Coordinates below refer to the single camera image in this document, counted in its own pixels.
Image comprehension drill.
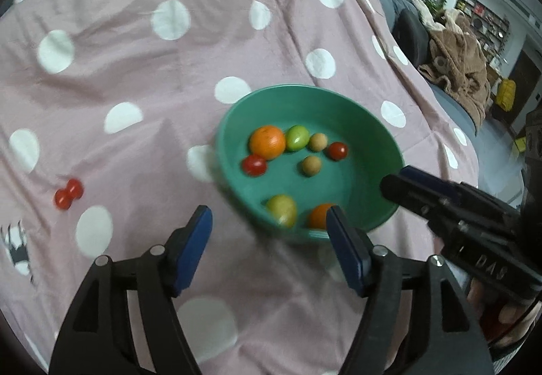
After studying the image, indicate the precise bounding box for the red cherry tomato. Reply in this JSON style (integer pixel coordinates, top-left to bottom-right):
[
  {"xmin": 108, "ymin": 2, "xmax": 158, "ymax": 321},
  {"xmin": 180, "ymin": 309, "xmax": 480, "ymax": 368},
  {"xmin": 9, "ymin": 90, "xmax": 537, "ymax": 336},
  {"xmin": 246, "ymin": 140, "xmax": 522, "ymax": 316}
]
[
  {"xmin": 66, "ymin": 178, "xmax": 84, "ymax": 200},
  {"xmin": 241, "ymin": 154, "xmax": 267, "ymax": 177},
  {"xmin": 326, "ymin": 141, "xmax": 349, "ymax": 161},
  {"xmin": 53, "ymin": 189, "xmax": 72, "ymax": 211}
]

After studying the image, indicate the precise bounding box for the yellow-green mango fruit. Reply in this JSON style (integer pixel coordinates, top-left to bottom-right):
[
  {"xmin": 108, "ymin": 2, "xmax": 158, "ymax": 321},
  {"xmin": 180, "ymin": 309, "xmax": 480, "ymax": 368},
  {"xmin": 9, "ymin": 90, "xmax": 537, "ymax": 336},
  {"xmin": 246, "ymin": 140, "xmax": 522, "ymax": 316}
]
[{"xmin": 266, "ymin": 194, "xmax": 298, "ymax": 228}]

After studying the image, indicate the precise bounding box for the green lime fruit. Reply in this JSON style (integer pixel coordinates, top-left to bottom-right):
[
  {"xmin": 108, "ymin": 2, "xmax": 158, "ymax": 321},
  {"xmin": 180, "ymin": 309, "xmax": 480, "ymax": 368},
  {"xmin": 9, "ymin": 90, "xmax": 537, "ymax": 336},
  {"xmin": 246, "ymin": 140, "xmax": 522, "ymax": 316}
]
[{"xmin": 286, "ymin": 125, "xmax": 311, "ymax": 152}]

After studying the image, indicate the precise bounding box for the person's right hand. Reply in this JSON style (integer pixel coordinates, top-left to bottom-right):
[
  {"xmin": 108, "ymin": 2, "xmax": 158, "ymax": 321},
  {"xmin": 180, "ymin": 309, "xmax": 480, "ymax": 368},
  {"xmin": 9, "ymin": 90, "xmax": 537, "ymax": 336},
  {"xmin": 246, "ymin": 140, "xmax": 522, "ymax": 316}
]
[{"xmin": 467, "ymin": 279, "xmax": 541, "ymax": 348}]

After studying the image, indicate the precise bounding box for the yellow bag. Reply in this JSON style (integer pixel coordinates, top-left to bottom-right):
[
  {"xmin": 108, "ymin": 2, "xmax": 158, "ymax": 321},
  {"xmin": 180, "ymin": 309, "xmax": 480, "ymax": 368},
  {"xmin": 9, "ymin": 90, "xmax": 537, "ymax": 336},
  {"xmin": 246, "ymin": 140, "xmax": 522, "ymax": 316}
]
[{"xmin": 495, "ymin": 79, "xmax": 516, "ymax": 112}]

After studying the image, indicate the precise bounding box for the orange tangerine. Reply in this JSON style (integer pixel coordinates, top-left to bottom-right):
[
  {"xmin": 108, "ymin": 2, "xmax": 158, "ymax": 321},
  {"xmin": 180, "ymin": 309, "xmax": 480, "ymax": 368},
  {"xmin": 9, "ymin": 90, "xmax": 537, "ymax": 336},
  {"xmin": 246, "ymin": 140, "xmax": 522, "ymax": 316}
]
[
  {"xmin": 249, "ymin": 125, "xmax": 286, "ymax": 160},
  {"xmin": 306, "ymin": 203, "xmax": 334, "ymax": 231}
]

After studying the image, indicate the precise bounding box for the brown plush blanket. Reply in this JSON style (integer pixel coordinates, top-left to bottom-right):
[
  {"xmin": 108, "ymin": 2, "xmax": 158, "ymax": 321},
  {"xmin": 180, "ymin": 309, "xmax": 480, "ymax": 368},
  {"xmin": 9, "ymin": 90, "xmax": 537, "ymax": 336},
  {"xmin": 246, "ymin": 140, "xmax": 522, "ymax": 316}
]
[{"xmin": 413, "ymin": 0, "xmax": 491, "ymax": 129}]

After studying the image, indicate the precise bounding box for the teal green bowl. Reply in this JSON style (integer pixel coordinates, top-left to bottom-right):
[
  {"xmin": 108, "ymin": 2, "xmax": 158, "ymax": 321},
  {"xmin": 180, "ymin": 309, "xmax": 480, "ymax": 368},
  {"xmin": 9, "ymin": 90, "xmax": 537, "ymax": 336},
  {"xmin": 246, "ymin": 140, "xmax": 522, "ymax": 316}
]
[{"xmin": 215, "ymin": 85, "xmax": 403, "ymax": 243}]

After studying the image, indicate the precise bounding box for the pink polka dot blanket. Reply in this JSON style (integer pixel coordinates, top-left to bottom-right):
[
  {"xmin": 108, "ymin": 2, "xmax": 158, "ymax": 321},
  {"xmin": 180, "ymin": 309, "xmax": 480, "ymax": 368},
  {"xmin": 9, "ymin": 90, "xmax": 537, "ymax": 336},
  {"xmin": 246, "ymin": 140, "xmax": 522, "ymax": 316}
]
[{"xmin": 1, "ymin": 0, "xmax": 479, "ymax": 374}]

